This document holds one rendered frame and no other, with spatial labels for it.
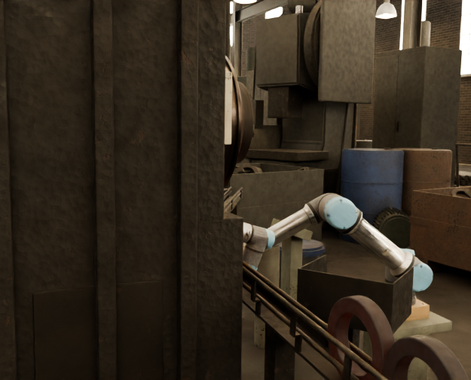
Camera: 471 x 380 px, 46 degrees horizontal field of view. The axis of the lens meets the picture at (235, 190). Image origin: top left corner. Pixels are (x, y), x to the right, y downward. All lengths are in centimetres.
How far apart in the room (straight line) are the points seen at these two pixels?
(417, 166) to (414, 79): 152
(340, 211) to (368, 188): 311
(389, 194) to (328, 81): 120
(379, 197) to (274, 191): 128
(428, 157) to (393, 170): 41
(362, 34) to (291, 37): 75
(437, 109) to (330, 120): 150
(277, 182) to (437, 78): 304
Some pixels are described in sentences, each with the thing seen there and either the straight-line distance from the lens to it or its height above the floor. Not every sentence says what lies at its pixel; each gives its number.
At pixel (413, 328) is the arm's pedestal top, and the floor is 30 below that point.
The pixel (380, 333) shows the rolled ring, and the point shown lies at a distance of 107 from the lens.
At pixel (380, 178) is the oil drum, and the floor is 63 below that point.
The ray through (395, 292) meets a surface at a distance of 148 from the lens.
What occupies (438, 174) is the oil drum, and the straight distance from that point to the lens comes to 559.
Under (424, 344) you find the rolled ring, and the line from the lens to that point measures 98.
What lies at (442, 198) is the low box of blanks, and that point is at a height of 59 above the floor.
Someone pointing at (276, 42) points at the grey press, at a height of 191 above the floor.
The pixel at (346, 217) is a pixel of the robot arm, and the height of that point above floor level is 76.
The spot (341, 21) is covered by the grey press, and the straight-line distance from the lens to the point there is 553.
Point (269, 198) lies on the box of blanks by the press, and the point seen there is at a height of 54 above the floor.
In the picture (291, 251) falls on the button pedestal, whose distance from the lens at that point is 282.
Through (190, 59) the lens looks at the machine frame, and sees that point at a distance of 133.
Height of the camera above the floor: 111
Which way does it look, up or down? 7 degrees down
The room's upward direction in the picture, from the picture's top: 1 degrees clockwise
